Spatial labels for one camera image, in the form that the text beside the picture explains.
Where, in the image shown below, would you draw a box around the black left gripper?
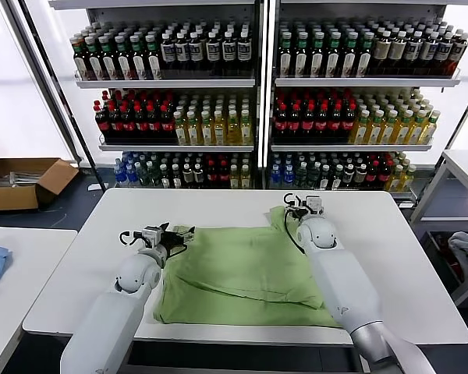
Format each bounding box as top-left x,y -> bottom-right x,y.
159,222 -> 197,259

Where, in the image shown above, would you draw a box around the light green polo shirt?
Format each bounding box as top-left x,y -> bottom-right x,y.
151,205 -> 342,328

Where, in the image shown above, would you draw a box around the red cap cola bottle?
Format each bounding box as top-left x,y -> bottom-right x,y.
107,103 -> 121,136
300,102 -> 315,136
133,104 -> 148,136
94,101 -> 108,136
159,104 -> 175,136
218,157 -> 230,189
119,104 -> 134,136
378,158 -> 389,190
147,104 -> 161,136
366,158 -> 378,189
328,102 -> 342,136
314,102 -> 329,136
273,102 -> 289,136
287,102 -> 302,136
206,157 -> 218,189
341,101 -> 356,136

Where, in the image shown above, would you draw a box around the grey shelf unit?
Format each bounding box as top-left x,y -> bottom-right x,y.
267,0 -> 463,210
48,0 -> 264,191

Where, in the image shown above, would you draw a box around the dark bottle green neck label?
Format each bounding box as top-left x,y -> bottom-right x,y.
73,34 -> 90,81
294,32 -> 310,79
277,32 -> 294,79
310,32 -> 326,79
129,34 -> 148,80
326,32 -> 342,79
100,36 -> 119,81
342,32 -> 358,79
144,34 -> 163,80
356,32 -> 374,78
115,35 -> 133,81
84,36 -> 105,81

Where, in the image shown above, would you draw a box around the dark red cloth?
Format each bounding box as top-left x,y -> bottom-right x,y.
438,236 -> 465,283

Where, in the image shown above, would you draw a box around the clear plastic packets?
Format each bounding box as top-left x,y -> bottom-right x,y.
0,170 -> 40,189

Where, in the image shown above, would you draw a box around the open cardboard box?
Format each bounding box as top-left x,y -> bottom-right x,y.
0,157 -> 80,212

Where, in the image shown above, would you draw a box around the dark bottle white blue label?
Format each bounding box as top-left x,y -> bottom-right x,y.
205,32 -> 222,72
417,32 -> 437,76
236,32 -> 254,72
448,33 -> 468,76
160,33 -> 176,72
403,30 -> 421,76
221,32 -> 237,72
432,33 -> 452,76
174,33 -> 190,72
188,32 -> 204,72

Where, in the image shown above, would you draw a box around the dark bottle beige label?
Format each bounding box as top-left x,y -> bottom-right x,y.
372,32 -> 391,76
388,30 -> 406,76

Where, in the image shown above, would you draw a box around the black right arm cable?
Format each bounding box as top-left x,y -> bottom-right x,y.
282,192 -> 311,256

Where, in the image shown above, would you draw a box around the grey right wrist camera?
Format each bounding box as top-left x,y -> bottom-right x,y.
304,196 -> 325,216

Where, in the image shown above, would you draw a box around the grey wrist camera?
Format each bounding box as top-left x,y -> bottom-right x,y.
304,196 -> 325,216
142,224 -> 164,249

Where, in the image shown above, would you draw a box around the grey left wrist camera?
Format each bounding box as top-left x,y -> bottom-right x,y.
142,224 -> 164,249

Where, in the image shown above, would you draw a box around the white frame side table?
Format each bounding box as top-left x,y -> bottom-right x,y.
409,149 -> 468,308

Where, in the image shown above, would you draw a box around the thin dark frame pole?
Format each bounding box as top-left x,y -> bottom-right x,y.
431,72 -> 468,172

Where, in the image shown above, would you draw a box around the black slanted frame pole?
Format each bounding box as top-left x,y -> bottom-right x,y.
19,0 -> 106,192

